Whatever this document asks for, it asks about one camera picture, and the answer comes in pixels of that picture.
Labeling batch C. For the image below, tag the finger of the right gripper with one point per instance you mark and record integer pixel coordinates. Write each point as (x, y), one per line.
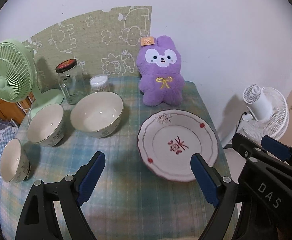
(281, 151)
(248, 149)

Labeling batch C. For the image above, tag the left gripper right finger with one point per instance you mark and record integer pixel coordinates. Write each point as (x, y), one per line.
(219, 191)

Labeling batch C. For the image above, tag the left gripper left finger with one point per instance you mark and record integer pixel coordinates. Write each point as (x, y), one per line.
(38, 218)

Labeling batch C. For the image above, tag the small white floral bowl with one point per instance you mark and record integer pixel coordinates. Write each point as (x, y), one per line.
(14, 164)

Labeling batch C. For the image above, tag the white floral plate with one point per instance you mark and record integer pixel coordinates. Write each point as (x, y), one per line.
(167, 140)

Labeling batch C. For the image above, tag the medium white floral bowl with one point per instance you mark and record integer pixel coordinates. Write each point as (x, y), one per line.
(47, 126)

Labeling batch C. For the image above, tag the large white bowl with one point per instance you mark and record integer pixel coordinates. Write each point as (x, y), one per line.
(98, 114)

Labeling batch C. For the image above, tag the white standing fan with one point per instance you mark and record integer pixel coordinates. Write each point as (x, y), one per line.
(267, 114)

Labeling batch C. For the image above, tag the plaid tablecloth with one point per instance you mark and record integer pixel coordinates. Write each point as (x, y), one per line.
(129, 200)

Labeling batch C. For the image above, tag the purple plush bunny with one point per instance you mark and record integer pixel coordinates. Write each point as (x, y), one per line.
(159, 64)

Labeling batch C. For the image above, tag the glass jar black lid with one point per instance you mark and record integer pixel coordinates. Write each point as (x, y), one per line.
(71, 82)

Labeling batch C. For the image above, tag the cotton swab container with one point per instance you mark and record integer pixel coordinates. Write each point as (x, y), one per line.
(99, 83)

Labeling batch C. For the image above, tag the green desk fan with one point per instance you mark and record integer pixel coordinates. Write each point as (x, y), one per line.
(18, 77)

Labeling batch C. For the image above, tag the green cartoon wall mat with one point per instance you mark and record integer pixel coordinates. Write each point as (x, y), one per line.
(102, 42)

